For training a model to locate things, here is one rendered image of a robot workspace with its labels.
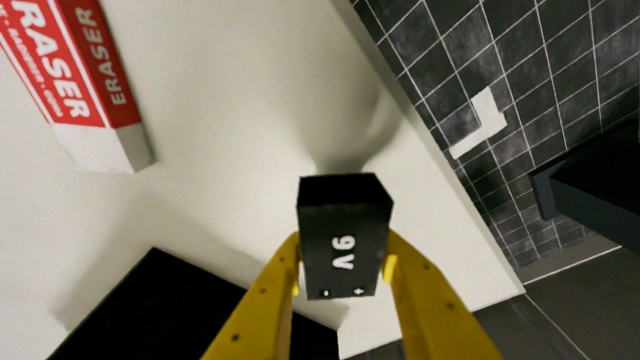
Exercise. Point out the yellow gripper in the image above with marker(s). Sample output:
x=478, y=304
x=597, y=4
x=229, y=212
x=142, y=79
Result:
x=434, y=321

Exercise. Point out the red and white eraser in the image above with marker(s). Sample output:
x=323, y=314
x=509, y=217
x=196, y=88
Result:
x=64, y=55

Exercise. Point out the black 9v battery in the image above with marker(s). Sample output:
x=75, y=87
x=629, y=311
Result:
x=343, y=224

